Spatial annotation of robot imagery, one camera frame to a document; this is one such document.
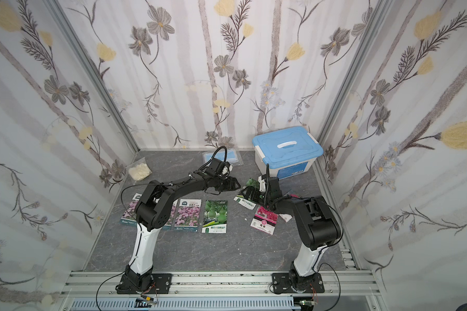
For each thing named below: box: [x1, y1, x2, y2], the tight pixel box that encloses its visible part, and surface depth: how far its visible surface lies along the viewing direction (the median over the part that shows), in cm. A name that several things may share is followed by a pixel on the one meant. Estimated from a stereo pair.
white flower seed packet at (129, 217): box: [119, 193, 143, 226], surface depth 94 cm
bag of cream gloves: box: [125, 156, 154, 185], surface depth 110 cm
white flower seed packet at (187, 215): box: [173, 198, 202, 233], surface depth 92 cm
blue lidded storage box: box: [251, 125, 324, 180], surface depth 101 cm
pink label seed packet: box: [250, 204, 279, 236], surface depth 92 cm
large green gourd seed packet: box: [201, 199, 228, 234], surface depth 95 cm
